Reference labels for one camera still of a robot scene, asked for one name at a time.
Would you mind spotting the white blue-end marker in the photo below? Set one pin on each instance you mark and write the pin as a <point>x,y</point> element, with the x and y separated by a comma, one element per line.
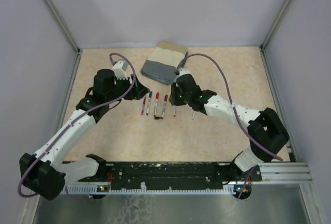
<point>148,106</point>

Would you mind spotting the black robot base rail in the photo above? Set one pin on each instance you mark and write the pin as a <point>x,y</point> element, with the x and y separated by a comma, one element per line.
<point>181,176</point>

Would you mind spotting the aluminium frame post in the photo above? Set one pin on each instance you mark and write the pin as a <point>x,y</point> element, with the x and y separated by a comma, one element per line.
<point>276,23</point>
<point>62,25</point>

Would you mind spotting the aluminium frame post right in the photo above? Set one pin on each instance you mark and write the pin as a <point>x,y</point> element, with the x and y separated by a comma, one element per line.
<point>276,23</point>

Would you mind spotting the folded grey beige cloth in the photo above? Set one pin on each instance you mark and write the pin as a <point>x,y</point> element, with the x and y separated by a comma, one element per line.
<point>162,63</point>

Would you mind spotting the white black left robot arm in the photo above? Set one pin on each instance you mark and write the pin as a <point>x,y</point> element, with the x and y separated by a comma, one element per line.
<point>44,172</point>

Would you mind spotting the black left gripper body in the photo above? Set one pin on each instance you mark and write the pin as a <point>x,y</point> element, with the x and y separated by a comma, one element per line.
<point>121,86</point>

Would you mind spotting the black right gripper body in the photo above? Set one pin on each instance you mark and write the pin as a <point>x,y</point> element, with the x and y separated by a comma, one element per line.
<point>178,98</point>

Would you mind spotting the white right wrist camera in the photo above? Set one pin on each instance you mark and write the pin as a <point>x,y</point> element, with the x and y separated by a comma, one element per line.
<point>181,72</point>

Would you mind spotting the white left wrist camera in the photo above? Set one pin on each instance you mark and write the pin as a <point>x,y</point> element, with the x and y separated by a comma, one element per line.
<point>119,69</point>

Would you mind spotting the white red-end marker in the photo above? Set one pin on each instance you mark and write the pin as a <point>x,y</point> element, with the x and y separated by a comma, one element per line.
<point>155,109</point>

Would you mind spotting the aluminium frame post left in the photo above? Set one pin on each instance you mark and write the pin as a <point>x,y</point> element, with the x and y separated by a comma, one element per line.
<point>62,25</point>

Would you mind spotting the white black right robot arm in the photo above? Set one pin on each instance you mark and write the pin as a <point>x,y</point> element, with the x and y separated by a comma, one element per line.
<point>267,134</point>

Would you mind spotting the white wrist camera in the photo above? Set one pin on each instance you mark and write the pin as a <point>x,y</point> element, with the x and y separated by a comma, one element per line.
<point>181,72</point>
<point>119,69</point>

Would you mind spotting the white brown-end marker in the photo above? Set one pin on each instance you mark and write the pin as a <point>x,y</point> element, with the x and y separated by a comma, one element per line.
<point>163,110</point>

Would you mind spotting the red clear pen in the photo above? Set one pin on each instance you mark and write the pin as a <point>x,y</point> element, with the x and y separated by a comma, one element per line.
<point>143,106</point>

